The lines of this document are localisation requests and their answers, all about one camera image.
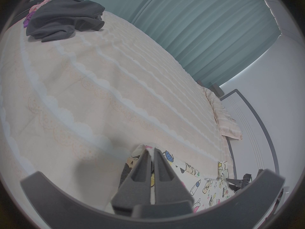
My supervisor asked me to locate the bed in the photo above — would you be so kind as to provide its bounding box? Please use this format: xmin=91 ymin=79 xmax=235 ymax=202
xmin=0 ymin=7 xmax=280 ymax=214

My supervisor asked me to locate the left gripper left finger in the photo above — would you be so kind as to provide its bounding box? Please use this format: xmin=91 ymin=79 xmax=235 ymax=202
xmin=111 ymin=149 xmax=153 ymax=215

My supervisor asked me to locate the pile of clothes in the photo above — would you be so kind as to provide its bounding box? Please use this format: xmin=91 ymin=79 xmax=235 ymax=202
xmin=23 ymin=0 xmax=60 ymax=28

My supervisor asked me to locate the black garment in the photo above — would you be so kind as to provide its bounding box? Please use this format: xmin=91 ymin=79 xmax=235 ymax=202
xmin=26 ymin=0 xmax=106 ymax=43

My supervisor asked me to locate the blue-green curtain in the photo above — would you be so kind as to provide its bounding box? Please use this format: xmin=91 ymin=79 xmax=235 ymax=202
xmin=79 ymin=0 xmax=283 ymax=87

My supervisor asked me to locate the white printed pyjama top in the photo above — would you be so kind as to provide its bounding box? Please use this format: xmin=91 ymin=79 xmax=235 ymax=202
xmin=119 ymin=144 xmax=235 ymax=213

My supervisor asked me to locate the cream pillow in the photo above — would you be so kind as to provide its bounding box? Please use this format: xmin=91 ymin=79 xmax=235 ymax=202
xmin=201 ymin=86 xmax=243 ymax=140

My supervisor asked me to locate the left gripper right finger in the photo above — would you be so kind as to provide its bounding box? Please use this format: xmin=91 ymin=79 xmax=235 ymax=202
xmin=152 ymin=148 xmax=194 ymax=205

